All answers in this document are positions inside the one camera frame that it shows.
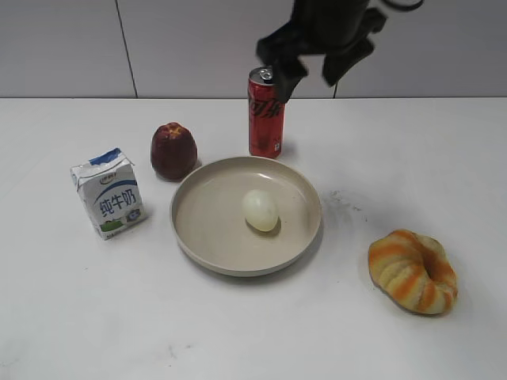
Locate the white peeled egg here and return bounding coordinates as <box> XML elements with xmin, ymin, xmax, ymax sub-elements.
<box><xmin>242</xmin><ymin>189</ymin><xmax>279</xmax><ymax>232</ymax></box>

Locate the white blue milk carton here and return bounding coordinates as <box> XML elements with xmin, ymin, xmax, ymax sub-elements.
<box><xmin>71</xmin><ymin>148</ymin><xmax>147</xmax><ymax>240</ymax></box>

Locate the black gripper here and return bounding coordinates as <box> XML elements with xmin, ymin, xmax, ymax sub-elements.
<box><xmin>256</xmin><ymin>0</ymin><xmax>386</xmax><ymax>102</ymax></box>

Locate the red cola can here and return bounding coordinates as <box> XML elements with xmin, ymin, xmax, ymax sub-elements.
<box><xmin>247</xmin><ymin>66</ymin><xmax>284</xmax><ymax>158</ymax></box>

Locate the dark red apple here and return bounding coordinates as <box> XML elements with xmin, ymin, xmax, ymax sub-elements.
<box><xmin>151</xmin><ymin>122</ymin><xmax>197</xmax><ymax>181</ymax></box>

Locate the beige round plate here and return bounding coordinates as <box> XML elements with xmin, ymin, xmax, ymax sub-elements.
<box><xmin>170</xmin><ymin>156</ymin><xmax>322</xmax><ymax>277</ymax></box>

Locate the orange striped bread roll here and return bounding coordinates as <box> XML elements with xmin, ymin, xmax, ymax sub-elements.
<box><xmin>368</xmin><ymin>229</ymin><xmax>459</xmax><ymax>315</ymax></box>

